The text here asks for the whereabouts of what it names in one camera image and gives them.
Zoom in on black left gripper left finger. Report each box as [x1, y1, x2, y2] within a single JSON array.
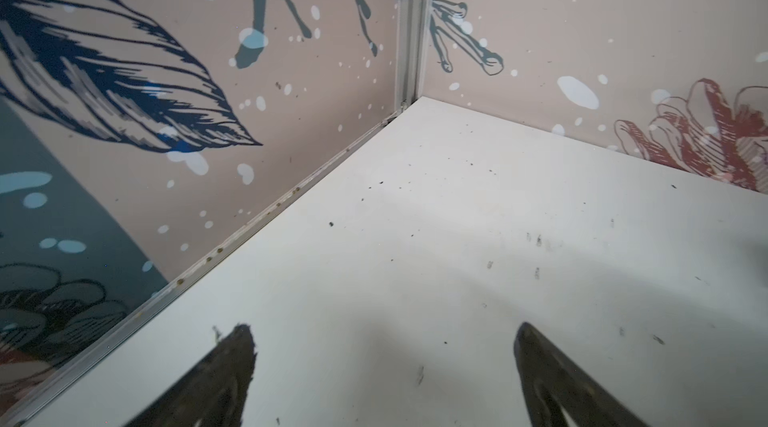
[[128, 324, 257, 427]]

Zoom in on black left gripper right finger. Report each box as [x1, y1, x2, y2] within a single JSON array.
[[514, 322, 645, 426]]

